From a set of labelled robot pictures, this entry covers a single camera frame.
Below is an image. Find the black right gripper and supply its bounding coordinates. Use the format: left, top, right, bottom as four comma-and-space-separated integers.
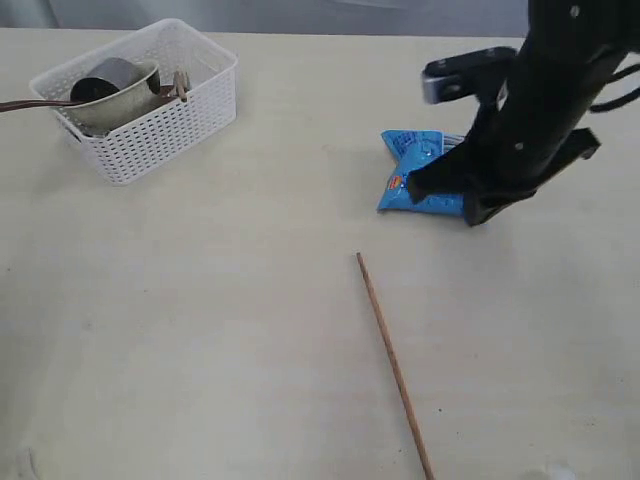
407, 49, 600, 227

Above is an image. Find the blue snack bag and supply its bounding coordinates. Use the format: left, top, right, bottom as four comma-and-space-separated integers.
377, 130, 471, 220

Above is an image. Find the wooden chopstick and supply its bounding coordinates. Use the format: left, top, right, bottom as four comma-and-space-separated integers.
173, 71, 191, 103
355, 252, 435, 480

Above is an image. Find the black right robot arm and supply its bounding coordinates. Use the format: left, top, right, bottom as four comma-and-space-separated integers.
406, 1, 639, 226

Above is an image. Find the white perforated plastic basket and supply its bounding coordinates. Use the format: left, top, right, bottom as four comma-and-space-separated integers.
29, 19, 238, 185

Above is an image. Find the grey metal cup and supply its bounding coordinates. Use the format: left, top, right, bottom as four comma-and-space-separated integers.
87, 57, 159, 91

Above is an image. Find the beige metal bowl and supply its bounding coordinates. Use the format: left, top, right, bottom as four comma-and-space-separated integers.
61, 68, 161, 130

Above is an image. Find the silver metal spoon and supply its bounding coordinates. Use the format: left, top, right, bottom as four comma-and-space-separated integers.
79, 126, 111, 138

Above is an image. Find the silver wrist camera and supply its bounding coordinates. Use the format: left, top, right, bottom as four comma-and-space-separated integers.
421, 47, 518, 105

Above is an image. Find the black ladle with brown handle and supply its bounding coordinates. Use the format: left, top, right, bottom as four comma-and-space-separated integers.
1, 77, 120, 113

